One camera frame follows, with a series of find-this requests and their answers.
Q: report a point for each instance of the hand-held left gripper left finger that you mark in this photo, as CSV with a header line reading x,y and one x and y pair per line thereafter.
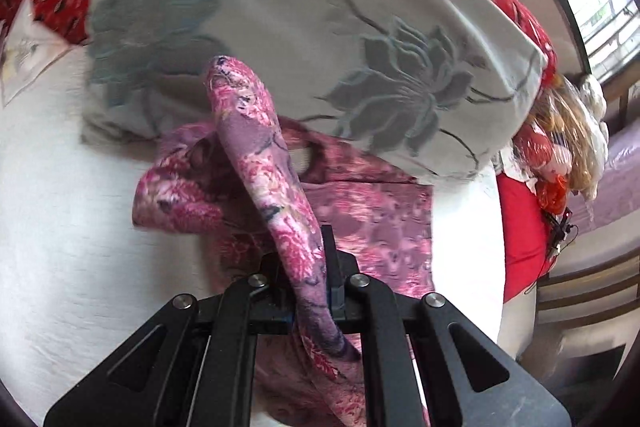
x,y
272,288

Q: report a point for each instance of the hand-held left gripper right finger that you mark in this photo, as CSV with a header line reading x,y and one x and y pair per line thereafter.
x,y
336,288

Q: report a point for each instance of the purple floral long-sleeve shirt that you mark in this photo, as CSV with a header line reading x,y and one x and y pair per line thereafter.
x,y
260,167

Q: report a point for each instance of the plain red cloth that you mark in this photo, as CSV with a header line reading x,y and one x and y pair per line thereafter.
x,y
520,232

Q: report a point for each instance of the white quilted bedspread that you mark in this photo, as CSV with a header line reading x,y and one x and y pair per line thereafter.
x,y
75,232

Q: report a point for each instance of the doll in clear plastic bag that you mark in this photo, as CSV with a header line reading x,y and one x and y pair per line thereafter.
x,y
565,132

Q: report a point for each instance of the grey floral pillow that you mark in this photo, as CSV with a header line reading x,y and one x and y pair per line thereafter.
x,y
300,7

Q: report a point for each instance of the purple bed sheet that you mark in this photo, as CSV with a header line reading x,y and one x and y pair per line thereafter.
x,y
615,187

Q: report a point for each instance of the wooden bed frame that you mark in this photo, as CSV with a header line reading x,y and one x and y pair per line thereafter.
x,y
590,287

